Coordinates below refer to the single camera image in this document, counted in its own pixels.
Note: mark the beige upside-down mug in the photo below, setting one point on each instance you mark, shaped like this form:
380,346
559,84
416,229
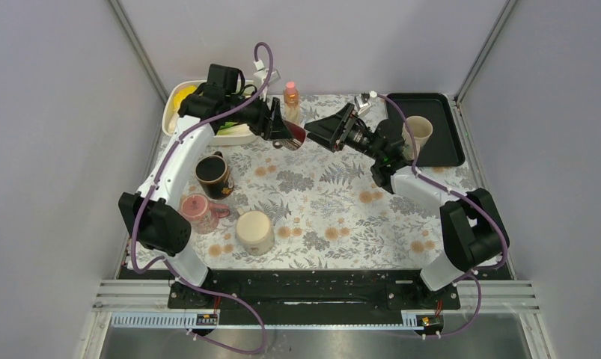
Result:
255,231

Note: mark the brown striped small mug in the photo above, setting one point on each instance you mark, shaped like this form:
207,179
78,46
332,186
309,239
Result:
287,135

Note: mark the black serving tray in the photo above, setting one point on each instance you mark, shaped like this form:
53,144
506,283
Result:
430,114

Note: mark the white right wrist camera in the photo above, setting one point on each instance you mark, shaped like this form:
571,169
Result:
362,102

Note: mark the pink drink bottle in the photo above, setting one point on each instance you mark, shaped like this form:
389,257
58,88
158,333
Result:
292,108

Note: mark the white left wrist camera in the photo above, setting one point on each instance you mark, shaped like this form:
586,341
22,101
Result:
263,78

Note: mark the right small control board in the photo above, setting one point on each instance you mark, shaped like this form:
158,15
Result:
427,321

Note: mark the small control board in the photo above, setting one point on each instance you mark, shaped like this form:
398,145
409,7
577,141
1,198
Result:
427,321
207,319

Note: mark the white plastic vegetable tub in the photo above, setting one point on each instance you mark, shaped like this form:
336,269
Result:
232,136

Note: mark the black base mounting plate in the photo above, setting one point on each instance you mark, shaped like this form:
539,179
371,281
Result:
321,297

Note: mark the cream floral mug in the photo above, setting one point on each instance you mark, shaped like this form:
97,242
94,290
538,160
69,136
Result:
416,132

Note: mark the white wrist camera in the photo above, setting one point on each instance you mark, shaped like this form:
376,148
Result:
263,78
362,102

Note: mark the aluminium frame rail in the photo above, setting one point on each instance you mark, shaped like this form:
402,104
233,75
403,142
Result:
132,296

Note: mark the black mug with tan rim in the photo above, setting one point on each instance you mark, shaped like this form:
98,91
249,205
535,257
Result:
214,176

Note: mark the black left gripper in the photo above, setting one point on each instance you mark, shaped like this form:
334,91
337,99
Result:
269,126

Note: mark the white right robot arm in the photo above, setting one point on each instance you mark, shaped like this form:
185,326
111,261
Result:
474,237

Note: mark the white napa cabbage toy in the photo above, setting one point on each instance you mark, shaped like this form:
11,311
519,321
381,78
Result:
177,100

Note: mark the pink glass mug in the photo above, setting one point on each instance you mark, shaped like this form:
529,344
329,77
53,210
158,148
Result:
202,213

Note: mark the left small control board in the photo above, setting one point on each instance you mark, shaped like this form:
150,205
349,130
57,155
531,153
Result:
207,319

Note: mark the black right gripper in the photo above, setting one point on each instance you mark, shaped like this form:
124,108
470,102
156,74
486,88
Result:
334,130

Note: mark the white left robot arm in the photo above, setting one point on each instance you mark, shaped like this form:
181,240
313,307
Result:
151,214

